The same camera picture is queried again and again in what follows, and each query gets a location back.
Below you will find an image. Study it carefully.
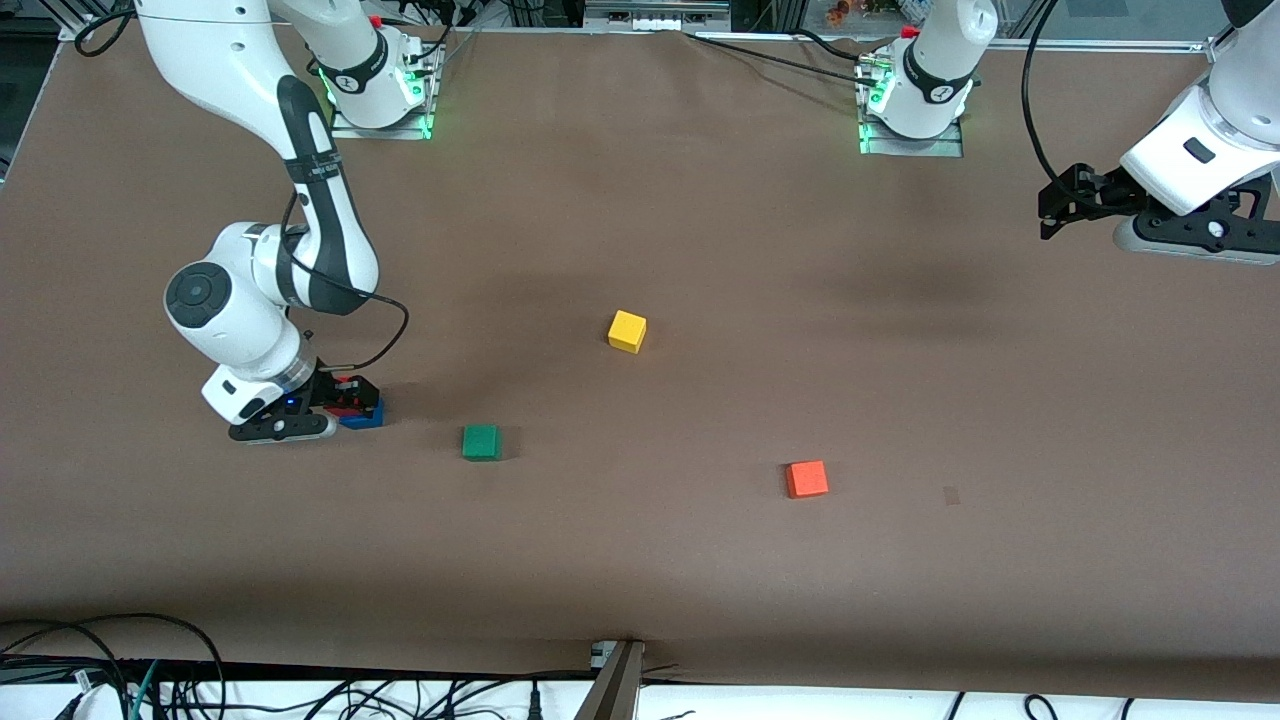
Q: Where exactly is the black looped cable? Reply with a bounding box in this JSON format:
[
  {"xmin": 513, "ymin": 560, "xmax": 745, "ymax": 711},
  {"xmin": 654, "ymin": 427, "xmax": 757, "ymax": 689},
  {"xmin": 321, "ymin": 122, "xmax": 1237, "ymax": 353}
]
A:
[{"xmin": 0, "ymin": 612, "xmax": 229, "ymax": 720}]

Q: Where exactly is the brown table cover sheet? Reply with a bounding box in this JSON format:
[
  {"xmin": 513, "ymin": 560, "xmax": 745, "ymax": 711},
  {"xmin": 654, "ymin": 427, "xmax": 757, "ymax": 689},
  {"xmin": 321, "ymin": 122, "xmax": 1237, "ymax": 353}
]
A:
[{"xmin": 0, "ymin": 18, "xmax": 1280, "ymax": 701}]

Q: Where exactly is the teal cable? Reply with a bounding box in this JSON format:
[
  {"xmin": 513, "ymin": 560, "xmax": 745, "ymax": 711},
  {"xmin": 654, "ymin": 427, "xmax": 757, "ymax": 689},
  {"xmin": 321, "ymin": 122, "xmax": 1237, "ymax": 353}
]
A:
[{"xmin": 126, "ymin": 662, "xmax": 165, "ymax": 720}]

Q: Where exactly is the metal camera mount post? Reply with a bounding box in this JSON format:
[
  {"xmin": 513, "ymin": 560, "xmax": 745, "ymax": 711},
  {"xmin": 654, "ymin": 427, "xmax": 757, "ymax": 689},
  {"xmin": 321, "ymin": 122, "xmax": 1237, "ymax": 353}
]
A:
[{"xmin": 574, "ymin": 640, "xmax": 647, "ymax": 720}]

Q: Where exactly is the yellow wooden block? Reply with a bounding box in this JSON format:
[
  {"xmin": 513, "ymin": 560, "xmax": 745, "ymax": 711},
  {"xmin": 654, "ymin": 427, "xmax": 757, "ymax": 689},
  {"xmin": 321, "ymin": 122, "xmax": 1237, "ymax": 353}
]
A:
[{"xmin": 607, "ymin": 310, "xmax": 648, "ymax": 355}]

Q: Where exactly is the aluminium frame rack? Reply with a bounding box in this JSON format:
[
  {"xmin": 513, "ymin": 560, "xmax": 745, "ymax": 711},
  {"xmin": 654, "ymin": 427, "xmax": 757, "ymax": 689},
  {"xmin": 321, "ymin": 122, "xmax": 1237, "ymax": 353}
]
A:
[{"xmin": 585, "ymin": 0, "xmax": 733, "ymax": 32}]

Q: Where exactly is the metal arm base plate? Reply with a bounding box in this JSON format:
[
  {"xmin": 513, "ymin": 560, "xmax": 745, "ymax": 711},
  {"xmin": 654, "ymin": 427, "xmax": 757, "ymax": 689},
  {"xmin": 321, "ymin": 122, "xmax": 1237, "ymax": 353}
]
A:
[
  {"xmin": 857, "ymin": 58, "xmax": 965, "ymax": 159},
  {"xmin": 329, "ymin": 42, "xmax": 443, "ymax": 141}
]

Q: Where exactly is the black arm wrist cable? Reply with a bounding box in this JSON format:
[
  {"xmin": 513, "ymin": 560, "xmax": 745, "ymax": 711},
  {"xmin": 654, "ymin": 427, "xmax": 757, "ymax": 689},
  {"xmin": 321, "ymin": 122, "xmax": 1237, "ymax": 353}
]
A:
[
  {"xmin": 280, "ymin": 190, "xmax": 412, "ymax": 373},
  {"xmin": 1019, "ymin": 0, "xmax": 1078, "ymax": 191}
]

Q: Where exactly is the long black cable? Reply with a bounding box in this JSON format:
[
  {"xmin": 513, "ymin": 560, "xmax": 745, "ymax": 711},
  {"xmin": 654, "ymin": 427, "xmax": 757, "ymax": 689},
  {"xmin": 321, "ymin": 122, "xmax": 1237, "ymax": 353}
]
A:
[
  {"xmin": 688, "ymin": 32, "xmax": 873, "ymax": 83},
  {"xmin": 788, "ymin": 27, "xmax": 883, "ymax": 65}
]

